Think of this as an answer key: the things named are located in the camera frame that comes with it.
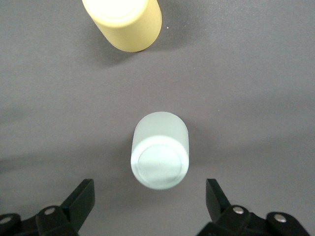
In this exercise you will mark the pale yellow plastic cup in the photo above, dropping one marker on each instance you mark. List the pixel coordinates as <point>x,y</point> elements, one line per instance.
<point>128,24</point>

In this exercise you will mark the pale green plastic cup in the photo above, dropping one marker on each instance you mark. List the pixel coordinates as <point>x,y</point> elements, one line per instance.
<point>160,152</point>

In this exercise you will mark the dark grey table cloth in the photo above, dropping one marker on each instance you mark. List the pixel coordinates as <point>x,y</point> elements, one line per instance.
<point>246,86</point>

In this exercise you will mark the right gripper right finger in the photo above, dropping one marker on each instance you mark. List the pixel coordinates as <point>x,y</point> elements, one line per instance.
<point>221,216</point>

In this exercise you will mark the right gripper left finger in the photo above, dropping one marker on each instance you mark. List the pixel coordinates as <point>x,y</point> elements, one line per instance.
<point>73,209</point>

